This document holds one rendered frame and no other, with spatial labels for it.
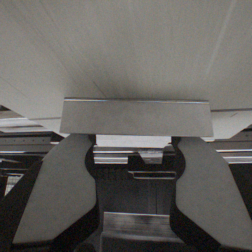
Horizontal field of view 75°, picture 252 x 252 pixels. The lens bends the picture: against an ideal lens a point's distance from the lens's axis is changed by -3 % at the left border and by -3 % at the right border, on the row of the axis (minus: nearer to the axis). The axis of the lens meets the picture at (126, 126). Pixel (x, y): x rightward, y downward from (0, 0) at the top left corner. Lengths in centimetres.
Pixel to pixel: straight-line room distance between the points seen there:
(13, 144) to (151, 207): 53
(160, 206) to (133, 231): 51
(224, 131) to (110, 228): 16
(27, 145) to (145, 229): 47
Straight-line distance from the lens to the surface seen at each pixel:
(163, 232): 21
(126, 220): 21
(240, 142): 50
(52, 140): 24
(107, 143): 21
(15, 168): 54
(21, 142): 62
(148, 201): 72
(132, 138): 18
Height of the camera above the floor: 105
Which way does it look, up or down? 19 degrees down
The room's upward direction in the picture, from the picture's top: 179 degrees counter-clockwise
